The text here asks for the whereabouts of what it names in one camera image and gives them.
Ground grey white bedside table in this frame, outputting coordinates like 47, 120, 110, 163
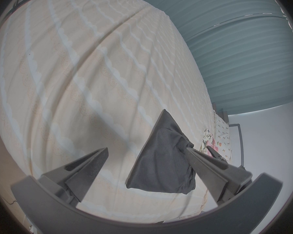
211, 103, 229, 119

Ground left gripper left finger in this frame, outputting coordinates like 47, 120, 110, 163
39, 147, 109, 203

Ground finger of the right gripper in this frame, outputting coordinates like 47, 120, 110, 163
206, 145, 229, 165

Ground blue-green curtain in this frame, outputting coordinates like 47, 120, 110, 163
123, 0, 293, 115

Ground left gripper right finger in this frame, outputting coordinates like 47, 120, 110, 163
184, 147, 252, 202

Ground bed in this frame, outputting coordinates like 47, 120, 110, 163
0, 0, 246, 225

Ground white printed garment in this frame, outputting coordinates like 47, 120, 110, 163
201, 128, 215, 151

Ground white printed pillow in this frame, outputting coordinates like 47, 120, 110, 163
214, 114, 231, 160

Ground black T-shirt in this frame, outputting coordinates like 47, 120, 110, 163
126, 109, 197, 195

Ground pink garment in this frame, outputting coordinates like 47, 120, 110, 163
205, 140, 219, 156

